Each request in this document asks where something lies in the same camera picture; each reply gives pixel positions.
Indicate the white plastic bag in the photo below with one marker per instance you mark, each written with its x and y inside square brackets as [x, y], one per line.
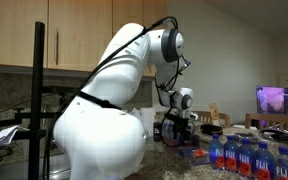
[137, 112]

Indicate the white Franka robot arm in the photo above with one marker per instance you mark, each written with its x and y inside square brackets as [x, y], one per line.
[100, 140]

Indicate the wooden dining chair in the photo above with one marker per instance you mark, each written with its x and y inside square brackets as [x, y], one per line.
[224, 118]
[274, 119]

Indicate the wooden wall cabinet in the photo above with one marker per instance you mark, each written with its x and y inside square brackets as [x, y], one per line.
[80, 33]

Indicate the white paper towel roll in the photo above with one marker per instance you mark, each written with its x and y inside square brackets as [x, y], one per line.
[149, 118]

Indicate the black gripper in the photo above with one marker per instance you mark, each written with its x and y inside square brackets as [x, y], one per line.
[181, 126]

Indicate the black vertical stand pole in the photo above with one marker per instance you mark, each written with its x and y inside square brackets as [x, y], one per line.
[37, 83]

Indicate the black oval case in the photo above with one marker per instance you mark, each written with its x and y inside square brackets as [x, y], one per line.
[211, 130]

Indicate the white folded paper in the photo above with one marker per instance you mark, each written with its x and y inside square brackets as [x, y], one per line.
[9, 135]

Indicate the black canister white label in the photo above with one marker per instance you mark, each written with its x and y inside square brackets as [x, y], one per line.
[157, 131]

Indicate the black stereo camera bar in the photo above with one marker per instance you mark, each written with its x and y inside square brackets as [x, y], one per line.
[55, 89]

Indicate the flat screen television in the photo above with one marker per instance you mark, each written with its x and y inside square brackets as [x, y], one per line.
[273, 100]

